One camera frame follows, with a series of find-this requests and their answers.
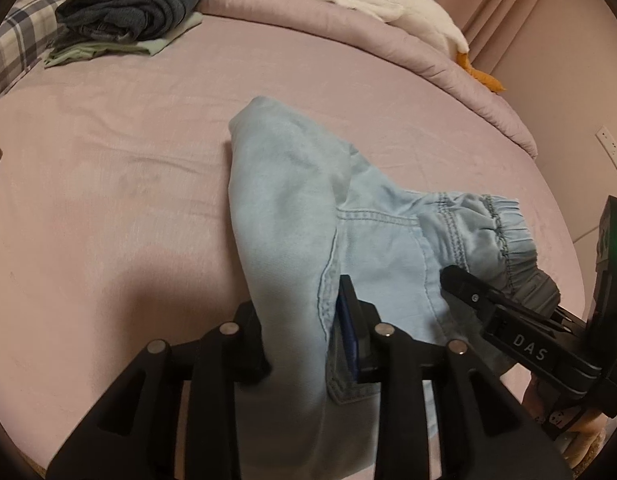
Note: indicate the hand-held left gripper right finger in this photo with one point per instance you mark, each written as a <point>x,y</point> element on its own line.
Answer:
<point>347,332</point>

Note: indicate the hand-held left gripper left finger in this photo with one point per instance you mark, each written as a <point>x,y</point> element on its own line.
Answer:
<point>248,350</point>

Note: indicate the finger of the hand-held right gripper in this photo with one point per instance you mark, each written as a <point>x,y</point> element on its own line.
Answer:
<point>518,332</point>

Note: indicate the light blue pants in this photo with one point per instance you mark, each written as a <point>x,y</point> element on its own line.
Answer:
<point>288,200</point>

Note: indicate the person's right hand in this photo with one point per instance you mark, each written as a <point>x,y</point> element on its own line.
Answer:
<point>536,400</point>

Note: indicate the white power strip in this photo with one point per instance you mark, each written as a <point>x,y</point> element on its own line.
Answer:
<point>613,147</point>

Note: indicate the bed with pink sheet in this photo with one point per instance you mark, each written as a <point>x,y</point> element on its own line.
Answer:
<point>113,185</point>

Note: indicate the pink curtain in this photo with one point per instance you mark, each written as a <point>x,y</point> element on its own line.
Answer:
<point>528,20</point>

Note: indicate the pink duvet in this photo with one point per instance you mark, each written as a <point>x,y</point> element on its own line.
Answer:
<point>338,30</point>

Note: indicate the folded light green cloth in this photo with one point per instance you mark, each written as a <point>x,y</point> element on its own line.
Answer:
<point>158,45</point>

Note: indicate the folded dark blue garment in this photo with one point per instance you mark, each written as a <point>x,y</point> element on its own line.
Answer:
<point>138,0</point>

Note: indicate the plaid pillow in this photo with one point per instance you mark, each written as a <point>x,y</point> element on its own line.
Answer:
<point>18,40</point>

